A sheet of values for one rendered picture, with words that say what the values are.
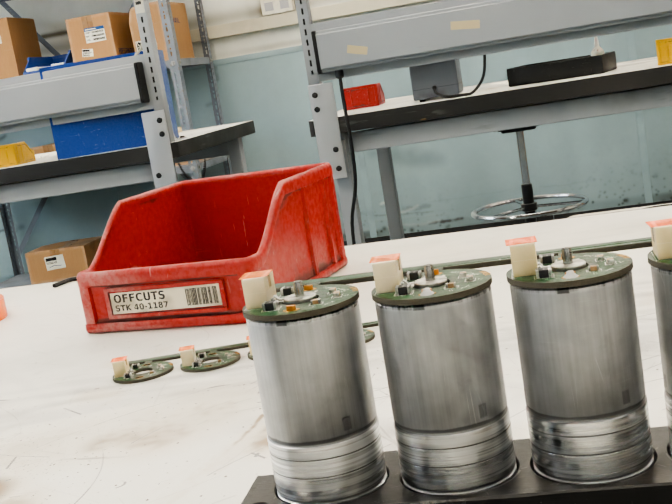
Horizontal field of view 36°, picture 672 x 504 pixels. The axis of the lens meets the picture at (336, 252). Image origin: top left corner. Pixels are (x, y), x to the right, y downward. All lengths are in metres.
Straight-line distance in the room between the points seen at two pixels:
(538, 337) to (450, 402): 0.02
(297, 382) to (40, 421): 0.20
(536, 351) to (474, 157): 4.40
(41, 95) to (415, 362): 2.58
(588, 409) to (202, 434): 0.17
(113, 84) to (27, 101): 0.24
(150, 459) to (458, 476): 0.14
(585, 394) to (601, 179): 4.41
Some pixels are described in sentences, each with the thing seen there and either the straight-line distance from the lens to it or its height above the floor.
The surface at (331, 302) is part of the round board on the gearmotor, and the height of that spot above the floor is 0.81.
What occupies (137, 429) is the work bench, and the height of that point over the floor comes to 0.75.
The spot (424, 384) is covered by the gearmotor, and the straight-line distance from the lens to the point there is 0.21.
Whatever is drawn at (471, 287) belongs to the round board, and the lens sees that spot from 0.20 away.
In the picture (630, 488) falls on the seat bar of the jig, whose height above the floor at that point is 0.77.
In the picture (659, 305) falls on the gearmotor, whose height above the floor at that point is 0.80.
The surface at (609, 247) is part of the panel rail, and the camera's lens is 0.23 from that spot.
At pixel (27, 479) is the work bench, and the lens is 0.34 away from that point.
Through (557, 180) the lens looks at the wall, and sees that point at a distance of 4.61.
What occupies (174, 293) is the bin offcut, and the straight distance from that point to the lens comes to 0.50.
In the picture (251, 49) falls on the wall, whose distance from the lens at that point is 4.77.
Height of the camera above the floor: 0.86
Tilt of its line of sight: 10 degrees down
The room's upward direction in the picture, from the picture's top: 9 degrees counter-clockwise
